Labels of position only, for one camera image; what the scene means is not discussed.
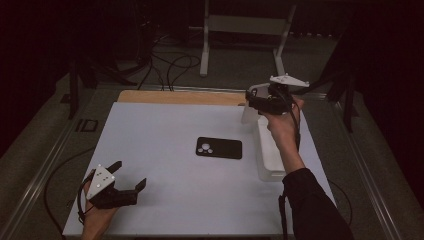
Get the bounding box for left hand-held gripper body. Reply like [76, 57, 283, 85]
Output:
[85, 163, 139, 210]

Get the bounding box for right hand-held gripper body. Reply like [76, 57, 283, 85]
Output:
[245, 74, 310, 116]

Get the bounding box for white plastic bin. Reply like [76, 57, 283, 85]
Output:
[253, 114, 288, 183]

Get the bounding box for black phone case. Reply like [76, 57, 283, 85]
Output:
[195, 136, 243, 160]

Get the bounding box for person's right hand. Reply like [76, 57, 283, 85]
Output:
[263, 95, 306, 175]

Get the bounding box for person's left hand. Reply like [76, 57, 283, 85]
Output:
[81, 181, 118, 240]

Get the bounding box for floor socket plate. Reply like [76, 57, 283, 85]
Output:
[75, 118, 100, 133]

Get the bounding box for white metal stand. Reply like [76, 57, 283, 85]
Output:
[199, 0, 298, 78]

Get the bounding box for black stand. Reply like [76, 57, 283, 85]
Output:
[324, 71, 360, 133]
[60, 58, 138, 120]

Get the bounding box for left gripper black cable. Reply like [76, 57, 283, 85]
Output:
[76, 171, 98, 225]

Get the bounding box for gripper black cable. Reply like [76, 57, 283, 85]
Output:
[76, 171, 98, 225]
[288, 94, 302, 152]

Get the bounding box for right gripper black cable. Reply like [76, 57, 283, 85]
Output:
[288, 94, 302, 152]

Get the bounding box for black floor cable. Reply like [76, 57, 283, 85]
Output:
[44, 146, 97, 236]

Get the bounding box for black floor cables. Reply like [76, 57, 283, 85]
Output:
[136, 33, 202, 92]

